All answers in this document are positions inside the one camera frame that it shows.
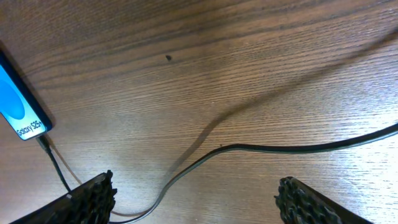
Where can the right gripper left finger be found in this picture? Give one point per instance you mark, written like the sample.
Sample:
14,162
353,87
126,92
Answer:
90,203

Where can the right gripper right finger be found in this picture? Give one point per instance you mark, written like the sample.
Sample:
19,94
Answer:
300,204

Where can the blue Galaxy smartphone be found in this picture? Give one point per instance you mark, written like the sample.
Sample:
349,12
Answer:
19,106

